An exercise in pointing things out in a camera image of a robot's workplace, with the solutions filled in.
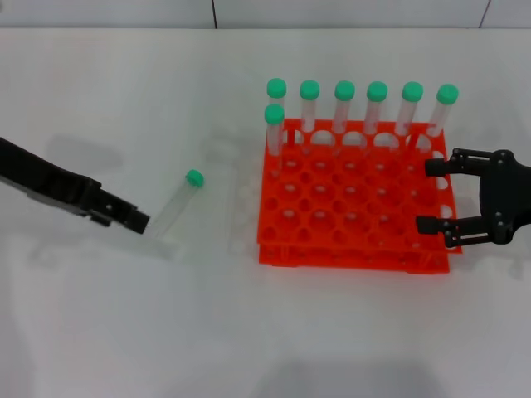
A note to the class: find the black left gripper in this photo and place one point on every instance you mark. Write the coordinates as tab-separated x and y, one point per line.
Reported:
45	182

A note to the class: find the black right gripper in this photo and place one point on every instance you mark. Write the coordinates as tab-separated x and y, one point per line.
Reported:
508	195

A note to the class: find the clear test tube green cap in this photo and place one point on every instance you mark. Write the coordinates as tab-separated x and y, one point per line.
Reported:
376	90
274	114
276	88
412	91
344	90
447	93
310	89
194	177

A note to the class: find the orange plastic test tube rack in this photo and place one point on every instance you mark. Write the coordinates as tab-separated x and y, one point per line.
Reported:
357	199

